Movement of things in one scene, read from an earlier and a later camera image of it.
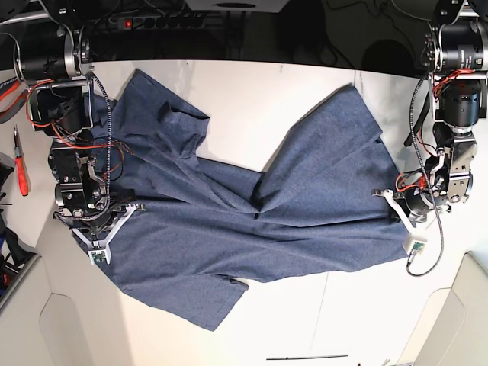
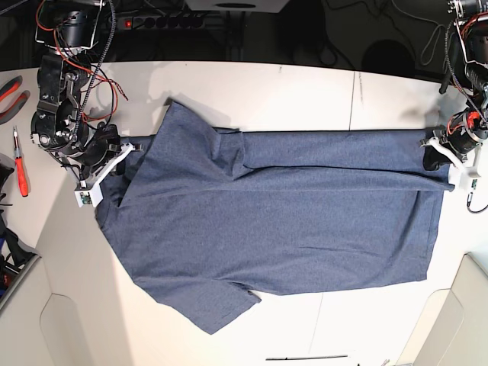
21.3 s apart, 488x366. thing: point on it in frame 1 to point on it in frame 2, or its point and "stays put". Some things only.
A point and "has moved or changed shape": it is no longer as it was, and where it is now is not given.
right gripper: (415, 206) to (463, 132)
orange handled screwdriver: (22, 174) stays put
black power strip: (165, 22) stays put
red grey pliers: (5, 90) stays put
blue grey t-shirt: (324, 200) has moved or changed shape
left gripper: (100, 223) to (97, 149)
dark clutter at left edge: (14, 254) stays put
